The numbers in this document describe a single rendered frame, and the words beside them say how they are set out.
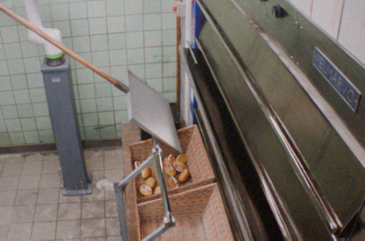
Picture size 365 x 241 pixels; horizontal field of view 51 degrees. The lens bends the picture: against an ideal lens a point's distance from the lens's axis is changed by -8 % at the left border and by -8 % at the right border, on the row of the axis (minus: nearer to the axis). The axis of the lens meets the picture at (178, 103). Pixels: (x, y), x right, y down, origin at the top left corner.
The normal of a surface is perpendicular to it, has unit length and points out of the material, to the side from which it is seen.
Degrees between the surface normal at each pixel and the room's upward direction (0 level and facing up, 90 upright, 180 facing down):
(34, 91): 90
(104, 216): 0
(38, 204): 0
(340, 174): 70
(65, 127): 90
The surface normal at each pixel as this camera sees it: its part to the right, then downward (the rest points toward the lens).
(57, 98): 0.15, 0.52
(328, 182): -0.93, -0.22
